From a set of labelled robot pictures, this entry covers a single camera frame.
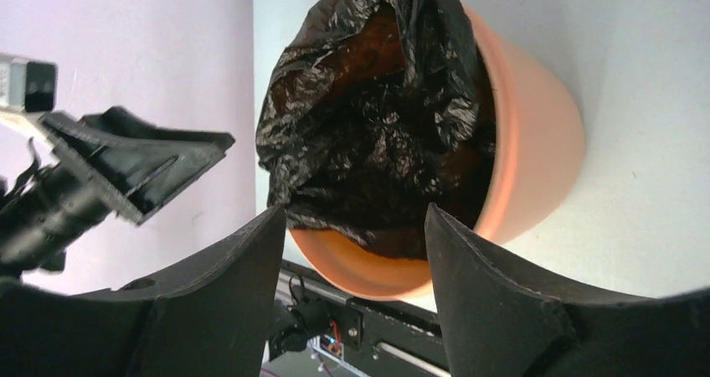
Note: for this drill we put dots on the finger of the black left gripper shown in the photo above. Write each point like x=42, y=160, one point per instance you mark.
x=147, y=166

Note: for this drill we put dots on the black plastic trash bag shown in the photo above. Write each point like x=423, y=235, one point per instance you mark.
x=375, y=110

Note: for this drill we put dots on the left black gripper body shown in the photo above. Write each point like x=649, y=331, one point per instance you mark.
x=51, y=207

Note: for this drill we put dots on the orange plastic trash bin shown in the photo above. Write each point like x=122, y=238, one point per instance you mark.
x=540, y=147

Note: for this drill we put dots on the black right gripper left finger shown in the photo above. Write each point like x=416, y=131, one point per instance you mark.
x=206, y=315

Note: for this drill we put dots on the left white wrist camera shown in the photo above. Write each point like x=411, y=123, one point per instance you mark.
x=28, y=90

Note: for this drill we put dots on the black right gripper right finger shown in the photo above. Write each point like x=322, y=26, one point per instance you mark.
x=502, y=315

